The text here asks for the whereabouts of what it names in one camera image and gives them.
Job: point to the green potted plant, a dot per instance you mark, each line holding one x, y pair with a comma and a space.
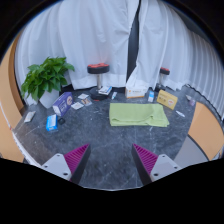
46, 78

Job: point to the small black red stool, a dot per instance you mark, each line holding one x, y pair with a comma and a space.
164, 71

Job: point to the small translucent cup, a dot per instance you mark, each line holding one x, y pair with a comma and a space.
192, 102

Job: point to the orange grey chair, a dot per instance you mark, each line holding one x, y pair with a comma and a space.
206, 130

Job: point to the white printed card packet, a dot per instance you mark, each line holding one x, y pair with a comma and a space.
77, 105

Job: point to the small white sachet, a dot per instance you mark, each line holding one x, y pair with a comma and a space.
180, 114

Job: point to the white blue flat box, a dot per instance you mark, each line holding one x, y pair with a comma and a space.
105, 90

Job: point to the small blue box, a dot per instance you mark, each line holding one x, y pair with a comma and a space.
51, 122

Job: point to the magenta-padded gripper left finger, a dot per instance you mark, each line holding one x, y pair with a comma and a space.
56, 165

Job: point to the white orange tissue box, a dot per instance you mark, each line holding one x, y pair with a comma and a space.
136, 92

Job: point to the pleated white curtain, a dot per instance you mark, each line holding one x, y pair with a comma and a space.
173, 43

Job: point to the large black red stool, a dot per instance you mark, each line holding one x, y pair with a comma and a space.
98, 68

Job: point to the white flat packet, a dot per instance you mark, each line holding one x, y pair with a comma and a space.
29, 116

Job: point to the wide white curtain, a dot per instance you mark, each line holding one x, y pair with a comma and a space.
83, 36

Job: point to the small white tube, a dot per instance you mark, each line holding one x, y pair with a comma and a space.
114, 95

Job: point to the small black round object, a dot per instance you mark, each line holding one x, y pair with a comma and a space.
61, 121

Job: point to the clear plastic card packet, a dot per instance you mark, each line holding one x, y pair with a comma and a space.
86, 101

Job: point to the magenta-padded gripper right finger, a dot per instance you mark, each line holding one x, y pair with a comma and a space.
165, 165

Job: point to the small blue white carton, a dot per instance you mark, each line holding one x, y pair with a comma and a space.
151, 96

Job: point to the yellow cardboard box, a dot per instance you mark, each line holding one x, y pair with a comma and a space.
167, 99

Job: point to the purple cardboard box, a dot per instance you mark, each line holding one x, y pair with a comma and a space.
62, 104

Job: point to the small white card packet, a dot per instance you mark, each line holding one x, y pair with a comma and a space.
83, 96

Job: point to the green towel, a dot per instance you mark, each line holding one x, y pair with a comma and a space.
138, 115

